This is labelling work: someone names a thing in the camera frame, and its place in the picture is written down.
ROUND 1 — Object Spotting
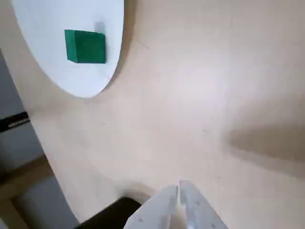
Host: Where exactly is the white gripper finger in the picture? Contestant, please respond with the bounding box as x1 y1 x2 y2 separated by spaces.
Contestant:
123 184 179 229
180 180 227 229

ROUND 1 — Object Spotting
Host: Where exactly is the green cube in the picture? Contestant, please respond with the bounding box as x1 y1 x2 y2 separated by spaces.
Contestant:
64 29 106 64

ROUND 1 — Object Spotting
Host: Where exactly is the black bin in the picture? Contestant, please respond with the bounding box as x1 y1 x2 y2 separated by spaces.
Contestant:
78 197 144 229

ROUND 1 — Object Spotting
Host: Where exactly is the black bar with white print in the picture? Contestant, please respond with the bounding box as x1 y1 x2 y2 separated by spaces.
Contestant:
0 112 31 133

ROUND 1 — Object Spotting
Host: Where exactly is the white round plate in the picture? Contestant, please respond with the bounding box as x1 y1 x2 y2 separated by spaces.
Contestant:
10 0 125 99

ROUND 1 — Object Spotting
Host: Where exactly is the wooden frame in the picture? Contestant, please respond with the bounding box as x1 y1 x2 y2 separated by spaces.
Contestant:
0 154 56 229

